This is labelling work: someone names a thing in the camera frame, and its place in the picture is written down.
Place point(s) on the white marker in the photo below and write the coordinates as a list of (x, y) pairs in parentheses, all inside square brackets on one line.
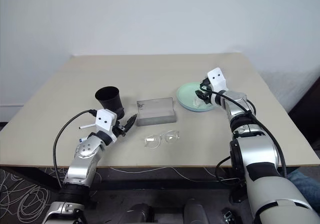
[(86, 127)]

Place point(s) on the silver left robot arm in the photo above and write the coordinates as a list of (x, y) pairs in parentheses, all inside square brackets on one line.
[(82, 159)]

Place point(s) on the light green plate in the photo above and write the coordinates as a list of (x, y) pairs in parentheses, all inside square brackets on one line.
[(187, 93)]

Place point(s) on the clear frame glasses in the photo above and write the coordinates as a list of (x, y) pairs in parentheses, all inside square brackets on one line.
[(162, 138)]

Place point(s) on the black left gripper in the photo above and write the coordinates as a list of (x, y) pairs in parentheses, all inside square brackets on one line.
[(119, 128)]

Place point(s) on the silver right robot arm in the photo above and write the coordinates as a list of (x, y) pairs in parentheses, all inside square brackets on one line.
[(252, 153)]

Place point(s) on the black plastic cup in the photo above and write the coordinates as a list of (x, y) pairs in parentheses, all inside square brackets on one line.
[(108, 97)]

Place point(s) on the small black silver device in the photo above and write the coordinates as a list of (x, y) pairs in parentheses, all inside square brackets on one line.
[(228, 216)]

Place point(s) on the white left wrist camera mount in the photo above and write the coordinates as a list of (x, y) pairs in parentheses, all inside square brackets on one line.
[(105, 120)]

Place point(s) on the light blue plate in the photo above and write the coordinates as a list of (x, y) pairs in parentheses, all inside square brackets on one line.
[(195, 110)]

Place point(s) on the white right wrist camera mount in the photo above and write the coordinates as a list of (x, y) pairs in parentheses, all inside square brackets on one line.
[(217, 80)]

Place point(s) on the dark rounded shape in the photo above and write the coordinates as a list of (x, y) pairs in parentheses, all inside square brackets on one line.
[(137, 215), (196, 211)]

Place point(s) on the blue denim fabric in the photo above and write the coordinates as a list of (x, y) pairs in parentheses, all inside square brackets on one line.
[(306, 184)]

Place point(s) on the grey glasses case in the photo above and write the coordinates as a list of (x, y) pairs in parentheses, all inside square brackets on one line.
[(155, 112)]

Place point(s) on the black table frame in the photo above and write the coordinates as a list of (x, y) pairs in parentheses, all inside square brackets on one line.
[(130, 181)]

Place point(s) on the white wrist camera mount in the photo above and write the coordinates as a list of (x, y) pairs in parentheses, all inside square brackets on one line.
[(217, 80), (105, 120)]

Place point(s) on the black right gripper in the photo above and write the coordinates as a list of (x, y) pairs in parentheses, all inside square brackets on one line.
[(206, 88)]

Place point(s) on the crumpled clear plastic piece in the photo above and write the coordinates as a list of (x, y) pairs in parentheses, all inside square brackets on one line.
[(197, 103)]

